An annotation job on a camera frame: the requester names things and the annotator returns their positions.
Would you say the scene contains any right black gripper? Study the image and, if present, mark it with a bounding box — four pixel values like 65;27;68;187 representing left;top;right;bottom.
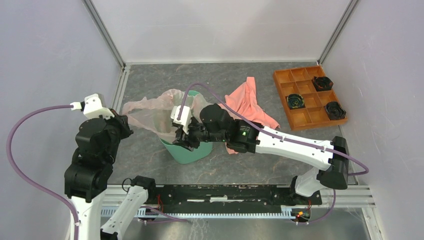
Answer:
172;117;228;152

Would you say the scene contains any green plastic trash bin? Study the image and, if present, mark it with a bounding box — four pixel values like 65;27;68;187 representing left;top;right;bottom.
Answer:
159;90;214;165

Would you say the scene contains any translucent pink plastic trash bag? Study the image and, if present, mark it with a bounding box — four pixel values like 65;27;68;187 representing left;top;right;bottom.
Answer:
122;88;213;145

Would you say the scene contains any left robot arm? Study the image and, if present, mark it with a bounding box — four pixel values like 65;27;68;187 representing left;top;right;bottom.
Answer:
64;108;157;240

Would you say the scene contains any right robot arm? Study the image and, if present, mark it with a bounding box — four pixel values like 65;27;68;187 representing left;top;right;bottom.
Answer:
170;104;349;204

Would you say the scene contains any salmon pink cloth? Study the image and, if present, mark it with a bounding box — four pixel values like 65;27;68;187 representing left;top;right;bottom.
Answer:
219;76;280;154

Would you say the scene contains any black green bag roll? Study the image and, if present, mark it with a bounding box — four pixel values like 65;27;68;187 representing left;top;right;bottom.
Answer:
286;93;305;110

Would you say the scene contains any orange compartment tray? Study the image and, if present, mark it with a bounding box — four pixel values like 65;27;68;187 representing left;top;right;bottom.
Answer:
273;65;348;131

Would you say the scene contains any black bag roll top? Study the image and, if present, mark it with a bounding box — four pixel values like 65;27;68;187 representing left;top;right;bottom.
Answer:
312;76;334;92

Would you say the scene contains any black bag roll right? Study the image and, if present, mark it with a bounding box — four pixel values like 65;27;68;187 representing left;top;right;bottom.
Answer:
324;101;347;121

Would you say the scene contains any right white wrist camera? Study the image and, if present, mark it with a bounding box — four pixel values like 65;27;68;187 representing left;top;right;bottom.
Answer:
170;105;192;134

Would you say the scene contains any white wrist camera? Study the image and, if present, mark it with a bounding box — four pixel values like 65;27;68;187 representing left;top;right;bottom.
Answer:
170;105;192;134
70;93;115;120

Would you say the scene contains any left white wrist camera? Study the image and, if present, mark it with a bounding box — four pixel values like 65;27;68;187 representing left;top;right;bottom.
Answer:
70;93;115;120

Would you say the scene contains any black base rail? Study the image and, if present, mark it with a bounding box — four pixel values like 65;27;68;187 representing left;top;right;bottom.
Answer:
136;184;323;223

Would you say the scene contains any left corner aluminium post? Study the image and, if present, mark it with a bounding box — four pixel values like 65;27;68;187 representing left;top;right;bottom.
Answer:
82;0;126;69

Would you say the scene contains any corner aluminium post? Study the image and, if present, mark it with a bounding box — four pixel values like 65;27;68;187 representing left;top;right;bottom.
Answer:
82;0;126;69
316;0;360;65

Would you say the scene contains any right corner aluminium post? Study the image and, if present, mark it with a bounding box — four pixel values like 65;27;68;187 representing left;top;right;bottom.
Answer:
316;0;360;65

